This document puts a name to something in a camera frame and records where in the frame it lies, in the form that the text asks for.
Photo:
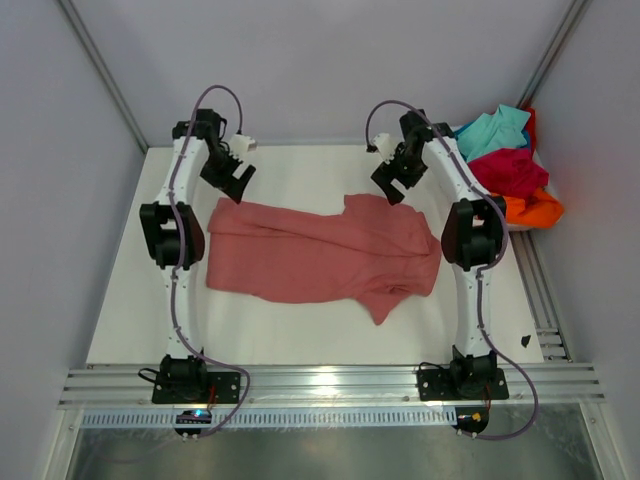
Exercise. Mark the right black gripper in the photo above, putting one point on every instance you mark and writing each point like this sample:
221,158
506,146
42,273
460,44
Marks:
385,173

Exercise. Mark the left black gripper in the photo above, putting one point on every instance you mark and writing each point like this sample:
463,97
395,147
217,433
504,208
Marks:
227,182

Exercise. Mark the salmon pink t shirt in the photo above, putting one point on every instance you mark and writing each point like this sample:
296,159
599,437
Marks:
372,252

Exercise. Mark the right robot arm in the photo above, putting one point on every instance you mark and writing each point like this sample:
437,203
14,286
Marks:
473,241

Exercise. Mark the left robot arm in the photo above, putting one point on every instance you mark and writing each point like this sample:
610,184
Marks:
176,243

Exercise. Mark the crimson red t shirt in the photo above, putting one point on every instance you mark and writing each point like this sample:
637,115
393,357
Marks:
510,172

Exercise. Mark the teal t shirt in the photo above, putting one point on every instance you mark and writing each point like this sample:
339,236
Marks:
492,132

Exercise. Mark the white plastic bin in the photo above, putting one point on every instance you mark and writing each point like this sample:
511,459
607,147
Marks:
524,228

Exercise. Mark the red t shirt in bin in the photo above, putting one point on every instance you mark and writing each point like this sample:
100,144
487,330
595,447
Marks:
530,129

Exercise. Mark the orange t shirt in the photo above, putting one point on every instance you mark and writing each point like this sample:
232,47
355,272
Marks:
541,210

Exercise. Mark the left black controller board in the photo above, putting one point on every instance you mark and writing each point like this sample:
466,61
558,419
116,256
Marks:
192,422

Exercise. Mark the black controller board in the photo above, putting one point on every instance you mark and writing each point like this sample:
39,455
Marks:
192,422
471,421

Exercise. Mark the right black controller board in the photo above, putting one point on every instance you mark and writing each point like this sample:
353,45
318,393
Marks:
471,421

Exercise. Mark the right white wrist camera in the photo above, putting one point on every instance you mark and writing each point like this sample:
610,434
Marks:
384,145

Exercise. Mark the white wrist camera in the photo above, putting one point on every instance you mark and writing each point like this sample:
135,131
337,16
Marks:
241,145
384,145

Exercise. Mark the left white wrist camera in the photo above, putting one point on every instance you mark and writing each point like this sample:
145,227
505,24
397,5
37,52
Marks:
241,145

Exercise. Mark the left corner aluminium post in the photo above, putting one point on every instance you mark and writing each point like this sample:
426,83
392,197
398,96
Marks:
92,52

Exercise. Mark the corner aluminium post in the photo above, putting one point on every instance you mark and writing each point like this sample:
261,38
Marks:
92,52
560,38

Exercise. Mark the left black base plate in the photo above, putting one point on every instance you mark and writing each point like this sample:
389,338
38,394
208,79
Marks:
213,388

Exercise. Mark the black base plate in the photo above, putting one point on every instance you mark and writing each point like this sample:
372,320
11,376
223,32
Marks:
440,383
213,388

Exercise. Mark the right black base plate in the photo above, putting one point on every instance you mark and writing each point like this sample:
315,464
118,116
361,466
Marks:
440,383

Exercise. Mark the right side aluminium rail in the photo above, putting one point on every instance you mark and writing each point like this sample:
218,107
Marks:
539,296

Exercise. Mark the aluminium rail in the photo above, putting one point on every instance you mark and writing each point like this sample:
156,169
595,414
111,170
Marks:
324,386
539,296

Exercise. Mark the right corner aluminium post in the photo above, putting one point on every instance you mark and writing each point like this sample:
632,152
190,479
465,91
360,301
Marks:
560,38

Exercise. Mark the slotted grey cable duct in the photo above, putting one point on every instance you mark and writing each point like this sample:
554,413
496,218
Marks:
277,418

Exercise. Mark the aluminium front rail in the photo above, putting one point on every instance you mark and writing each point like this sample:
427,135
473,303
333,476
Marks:
324,386

